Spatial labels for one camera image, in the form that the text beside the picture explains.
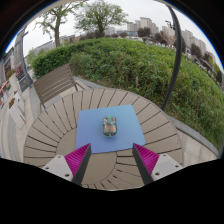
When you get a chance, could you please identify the transparent computer mouse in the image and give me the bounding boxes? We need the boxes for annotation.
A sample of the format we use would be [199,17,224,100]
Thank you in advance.
[101,115,118,138]

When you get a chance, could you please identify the round leafy tree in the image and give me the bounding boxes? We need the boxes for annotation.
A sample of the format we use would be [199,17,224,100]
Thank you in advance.
[73,0,130,38]

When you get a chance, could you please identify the far high-rise buildings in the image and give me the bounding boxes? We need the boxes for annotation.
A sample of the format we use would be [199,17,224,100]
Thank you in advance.
[126,16,208,56]

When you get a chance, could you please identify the white planter box with flowers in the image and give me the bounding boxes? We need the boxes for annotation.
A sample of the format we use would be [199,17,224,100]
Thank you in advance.
[8,96,27,131]

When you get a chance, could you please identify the tall dark sign pillar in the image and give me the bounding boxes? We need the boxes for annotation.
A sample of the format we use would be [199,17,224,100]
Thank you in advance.
[13,28,35,92]

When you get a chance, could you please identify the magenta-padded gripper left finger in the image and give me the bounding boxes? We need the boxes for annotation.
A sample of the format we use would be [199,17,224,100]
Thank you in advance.
[41,143,92,186]

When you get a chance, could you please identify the grey-brown slatted chair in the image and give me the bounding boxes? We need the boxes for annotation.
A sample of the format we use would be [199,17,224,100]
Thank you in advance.
[32,63,86,110]

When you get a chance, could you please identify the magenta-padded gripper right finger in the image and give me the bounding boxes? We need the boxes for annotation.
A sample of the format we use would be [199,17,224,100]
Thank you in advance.
[131,143,184,186]

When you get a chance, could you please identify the green hedge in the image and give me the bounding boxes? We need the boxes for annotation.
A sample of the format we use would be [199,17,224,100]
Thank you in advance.
[30,37,224,148]

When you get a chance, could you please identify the tree with bare trunk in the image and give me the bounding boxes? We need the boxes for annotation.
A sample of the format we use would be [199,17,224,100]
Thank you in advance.
[34,1,88,48]

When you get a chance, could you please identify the blue square mouse pad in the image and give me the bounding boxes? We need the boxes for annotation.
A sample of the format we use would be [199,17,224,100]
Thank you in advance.
[75,104,147,155]

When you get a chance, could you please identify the dark curved parasol pole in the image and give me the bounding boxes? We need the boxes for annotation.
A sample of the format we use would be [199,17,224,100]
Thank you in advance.
[160,4,184,111]

